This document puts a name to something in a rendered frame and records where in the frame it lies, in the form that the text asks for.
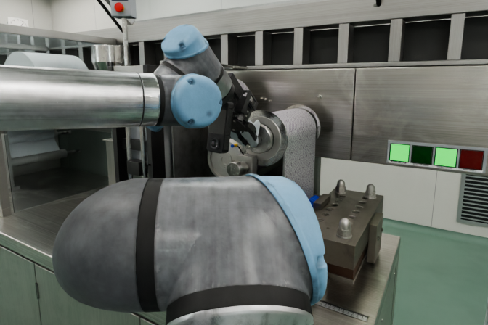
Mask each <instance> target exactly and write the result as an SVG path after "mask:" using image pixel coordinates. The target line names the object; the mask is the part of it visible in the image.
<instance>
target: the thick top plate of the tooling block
mask: <svg viewBox="0 0 488 325"><path fill-rule="evenodd" d="M335 190H336V188H334V190H332V192H330V193H329V194H330V195H331V196H330V201H329V202H328V203H327V204H326V206H324V208H323V209H321V210H319V209H315V208H313V209H314V212H315V215H316V216H317V220H318V223H319V225H320V230H321V233H322V238H323V242H324V246H325V254H324V255H323V256H324V260H325V262H326V263H329V264H333V265H336V266H340V267H343V268H348V269H351V270H354V269H355V267H356V265H357V263H358V261H359V258H360V256H361V254H362V252H363V250H364V248H365V246H366V244H367V242H368V237H369V227H370V222H371V220H372V219H373V217H374V215H375V213H376V212H377V213H382V212H383V195H378V194H376V195H375V196H376V199H367V198H365V197H364V196H365V193H364V192H356V191H352V190H346V193H345V194H337V193H335ZM342 218H348V219H349V221H350V223H351V235H352V238H351V239H341V238H339V237H337V236H336V234H337V232H338V227H339V222H340V220H341V219H342Z"/></svg>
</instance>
